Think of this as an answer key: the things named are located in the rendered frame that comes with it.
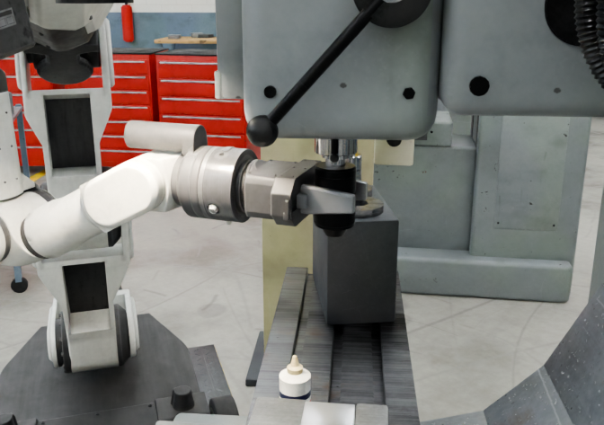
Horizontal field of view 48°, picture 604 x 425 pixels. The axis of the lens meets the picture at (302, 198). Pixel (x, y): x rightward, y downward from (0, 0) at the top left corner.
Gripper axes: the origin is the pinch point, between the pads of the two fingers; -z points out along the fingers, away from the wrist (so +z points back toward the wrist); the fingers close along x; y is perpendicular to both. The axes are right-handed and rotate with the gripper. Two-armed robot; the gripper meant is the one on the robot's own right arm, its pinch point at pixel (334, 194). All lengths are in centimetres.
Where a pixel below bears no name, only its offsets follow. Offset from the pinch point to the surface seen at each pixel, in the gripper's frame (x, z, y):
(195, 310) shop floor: 192, 126, 123
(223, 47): -5.0, 11.0, -16.5
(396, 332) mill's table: 31.4, -1.8, 32.7
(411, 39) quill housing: -7.8, -9.3, -17.8
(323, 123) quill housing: -9.8, -1.6, -10.0
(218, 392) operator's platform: 76, 55, 83
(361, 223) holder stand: 32.4, 5.0, 14.3
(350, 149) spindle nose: -1.3, -2.0, -5.7
